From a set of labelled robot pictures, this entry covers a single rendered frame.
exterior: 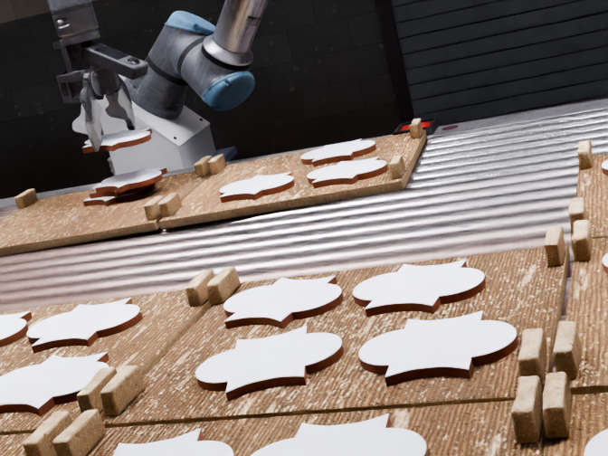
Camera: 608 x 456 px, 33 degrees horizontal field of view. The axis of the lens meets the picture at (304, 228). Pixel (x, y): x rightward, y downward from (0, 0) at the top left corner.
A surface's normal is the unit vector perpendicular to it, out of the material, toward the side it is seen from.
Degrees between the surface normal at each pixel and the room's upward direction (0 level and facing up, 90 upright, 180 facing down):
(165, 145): 90
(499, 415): 0
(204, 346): 0
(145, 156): 90
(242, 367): 0
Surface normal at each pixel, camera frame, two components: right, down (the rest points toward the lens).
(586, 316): -0.22, -0.94
